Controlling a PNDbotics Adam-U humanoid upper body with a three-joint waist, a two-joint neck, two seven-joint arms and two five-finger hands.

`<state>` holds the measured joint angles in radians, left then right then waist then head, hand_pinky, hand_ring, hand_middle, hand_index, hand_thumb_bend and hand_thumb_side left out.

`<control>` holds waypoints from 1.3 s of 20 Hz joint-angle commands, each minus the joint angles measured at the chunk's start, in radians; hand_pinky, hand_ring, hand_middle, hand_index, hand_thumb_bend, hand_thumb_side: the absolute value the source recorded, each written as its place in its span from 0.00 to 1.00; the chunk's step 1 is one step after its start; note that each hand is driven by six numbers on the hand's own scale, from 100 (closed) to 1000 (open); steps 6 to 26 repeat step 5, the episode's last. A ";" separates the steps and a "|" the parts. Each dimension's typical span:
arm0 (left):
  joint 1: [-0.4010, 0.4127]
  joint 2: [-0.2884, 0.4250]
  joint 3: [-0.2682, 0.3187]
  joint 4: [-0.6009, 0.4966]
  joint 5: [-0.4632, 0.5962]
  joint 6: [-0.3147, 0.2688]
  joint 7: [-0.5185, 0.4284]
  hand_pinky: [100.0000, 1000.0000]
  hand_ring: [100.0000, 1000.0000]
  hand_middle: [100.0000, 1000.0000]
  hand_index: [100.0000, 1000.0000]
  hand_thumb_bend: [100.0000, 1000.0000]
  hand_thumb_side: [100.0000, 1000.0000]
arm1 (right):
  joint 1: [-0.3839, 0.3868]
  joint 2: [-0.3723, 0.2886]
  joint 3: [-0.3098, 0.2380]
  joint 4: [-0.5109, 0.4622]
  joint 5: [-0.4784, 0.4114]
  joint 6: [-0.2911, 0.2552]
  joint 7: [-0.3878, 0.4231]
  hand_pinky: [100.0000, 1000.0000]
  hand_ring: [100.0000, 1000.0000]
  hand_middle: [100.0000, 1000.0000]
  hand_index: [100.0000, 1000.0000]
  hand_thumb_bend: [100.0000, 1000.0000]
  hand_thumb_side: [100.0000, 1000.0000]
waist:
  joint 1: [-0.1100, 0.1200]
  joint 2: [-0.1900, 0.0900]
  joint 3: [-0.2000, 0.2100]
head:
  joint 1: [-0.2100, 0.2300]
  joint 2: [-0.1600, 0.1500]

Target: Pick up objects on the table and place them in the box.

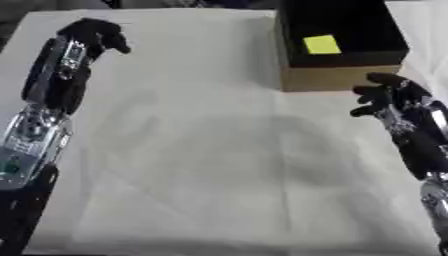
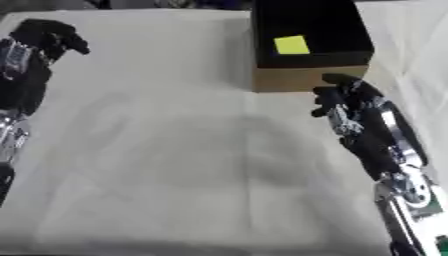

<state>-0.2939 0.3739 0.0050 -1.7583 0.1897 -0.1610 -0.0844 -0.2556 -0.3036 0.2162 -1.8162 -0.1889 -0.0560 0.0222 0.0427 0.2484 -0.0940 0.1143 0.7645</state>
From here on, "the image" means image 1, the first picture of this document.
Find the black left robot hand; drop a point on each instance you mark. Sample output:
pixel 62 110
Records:
pixel 70 83

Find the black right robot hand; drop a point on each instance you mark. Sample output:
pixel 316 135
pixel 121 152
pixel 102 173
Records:
pixel 417 133

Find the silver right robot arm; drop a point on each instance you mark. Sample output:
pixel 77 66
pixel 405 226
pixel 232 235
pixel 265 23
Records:
pixel 436 210

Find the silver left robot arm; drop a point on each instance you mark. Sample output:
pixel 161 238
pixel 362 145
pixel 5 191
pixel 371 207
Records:
pixel 29 173

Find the tan cardboard box black inside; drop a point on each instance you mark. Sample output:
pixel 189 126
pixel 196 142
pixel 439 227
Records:
pixel 338 40

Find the yellow square block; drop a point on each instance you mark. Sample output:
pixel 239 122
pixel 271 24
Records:
pixel 321 44

